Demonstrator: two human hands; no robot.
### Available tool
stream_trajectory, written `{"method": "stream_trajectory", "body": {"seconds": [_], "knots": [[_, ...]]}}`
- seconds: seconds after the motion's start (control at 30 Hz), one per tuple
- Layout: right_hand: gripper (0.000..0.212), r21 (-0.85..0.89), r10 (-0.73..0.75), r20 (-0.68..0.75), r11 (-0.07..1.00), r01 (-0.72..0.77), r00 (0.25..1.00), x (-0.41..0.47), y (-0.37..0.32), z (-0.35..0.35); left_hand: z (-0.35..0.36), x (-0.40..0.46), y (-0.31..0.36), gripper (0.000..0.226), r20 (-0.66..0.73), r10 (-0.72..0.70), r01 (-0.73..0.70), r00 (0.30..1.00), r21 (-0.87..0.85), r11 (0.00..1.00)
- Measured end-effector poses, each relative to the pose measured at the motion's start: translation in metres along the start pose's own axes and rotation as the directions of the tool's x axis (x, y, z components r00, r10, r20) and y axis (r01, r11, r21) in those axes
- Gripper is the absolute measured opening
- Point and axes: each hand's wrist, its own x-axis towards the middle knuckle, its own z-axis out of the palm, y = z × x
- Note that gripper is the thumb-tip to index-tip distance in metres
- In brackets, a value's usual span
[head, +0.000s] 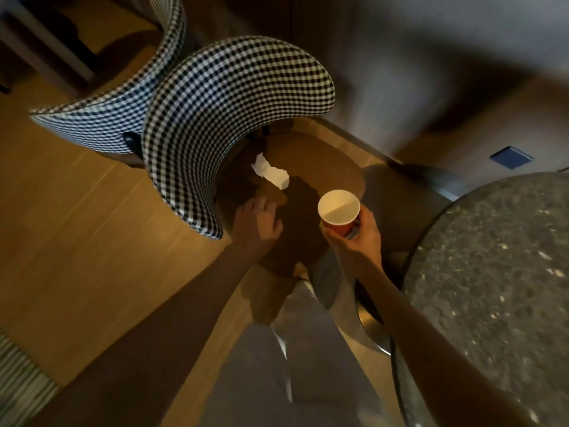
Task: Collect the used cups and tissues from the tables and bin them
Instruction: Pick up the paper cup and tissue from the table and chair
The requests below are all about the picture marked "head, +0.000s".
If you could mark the person's right hand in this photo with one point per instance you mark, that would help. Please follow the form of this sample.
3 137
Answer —
362 249

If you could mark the person's left hand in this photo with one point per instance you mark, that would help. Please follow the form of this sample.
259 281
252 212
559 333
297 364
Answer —
255 228

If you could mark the red paper cup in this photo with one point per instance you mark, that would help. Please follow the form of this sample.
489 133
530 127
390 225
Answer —
338 206

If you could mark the white tissue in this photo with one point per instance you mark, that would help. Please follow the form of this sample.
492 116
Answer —
271 173

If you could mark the person's left forearm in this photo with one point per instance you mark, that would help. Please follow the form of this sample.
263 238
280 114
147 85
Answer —
146 351

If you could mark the person's right forearm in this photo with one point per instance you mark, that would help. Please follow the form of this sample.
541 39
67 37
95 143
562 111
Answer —
426 360

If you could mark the person's white trousers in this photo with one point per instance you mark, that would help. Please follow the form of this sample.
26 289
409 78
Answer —
320 373

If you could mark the houndstooth back dining chair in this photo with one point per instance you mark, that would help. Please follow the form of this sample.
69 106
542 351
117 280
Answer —
111 115
222 106

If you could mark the grey stone round table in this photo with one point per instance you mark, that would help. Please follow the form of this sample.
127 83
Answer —
489 284

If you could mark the striped blue-green rug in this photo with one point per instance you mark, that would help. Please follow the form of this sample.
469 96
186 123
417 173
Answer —
18 391

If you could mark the blue wall socket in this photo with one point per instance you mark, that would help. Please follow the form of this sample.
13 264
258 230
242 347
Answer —
511 157

